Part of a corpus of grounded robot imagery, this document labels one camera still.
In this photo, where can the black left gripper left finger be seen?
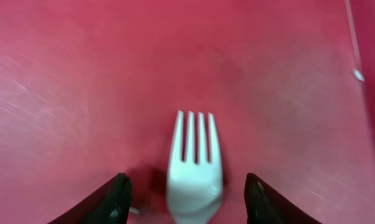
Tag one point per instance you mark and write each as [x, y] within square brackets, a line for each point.
[108, 204]

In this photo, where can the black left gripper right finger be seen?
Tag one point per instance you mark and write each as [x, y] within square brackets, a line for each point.
[264, 205]

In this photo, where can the white plastic fork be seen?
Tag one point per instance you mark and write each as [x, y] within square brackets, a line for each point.
[194, 183]

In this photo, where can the red plastic tray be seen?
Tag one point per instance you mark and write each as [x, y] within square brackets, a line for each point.
[89, 89]

